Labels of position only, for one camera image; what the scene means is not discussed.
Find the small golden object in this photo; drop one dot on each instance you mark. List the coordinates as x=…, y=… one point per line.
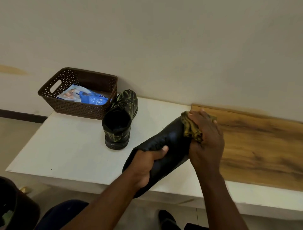
x=25, y=190

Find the person's dark trousers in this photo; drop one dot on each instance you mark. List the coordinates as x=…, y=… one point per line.
x=64, y=213

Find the wooden board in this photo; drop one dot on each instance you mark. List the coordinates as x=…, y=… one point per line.
x=265, y=151

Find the brown perforated plastic basket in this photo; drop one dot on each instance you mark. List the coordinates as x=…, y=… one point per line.
x=78, y=111

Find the blue and white plastic packet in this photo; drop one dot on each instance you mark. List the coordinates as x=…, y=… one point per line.
x=92, y=98

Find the black bucket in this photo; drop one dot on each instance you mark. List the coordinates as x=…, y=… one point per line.
x=23, y=208

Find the yellow checked cloth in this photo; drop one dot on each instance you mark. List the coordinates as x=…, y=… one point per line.
x=190, y=129

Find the person's left forearm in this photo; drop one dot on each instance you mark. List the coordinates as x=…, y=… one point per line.
x=101, y=206

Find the person's left hand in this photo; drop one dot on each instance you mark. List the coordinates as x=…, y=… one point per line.
x=142, y=168

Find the person's black worn shoe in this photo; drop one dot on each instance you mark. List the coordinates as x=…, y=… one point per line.
x=166, y=219

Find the black leather shoe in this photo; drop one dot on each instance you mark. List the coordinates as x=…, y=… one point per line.
x=118, y=123
x=170, y=137

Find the person's right hand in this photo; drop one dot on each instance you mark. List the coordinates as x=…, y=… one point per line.
x=210, y=147

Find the person's right forearm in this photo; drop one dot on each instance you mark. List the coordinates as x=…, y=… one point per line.
x=220, y=203

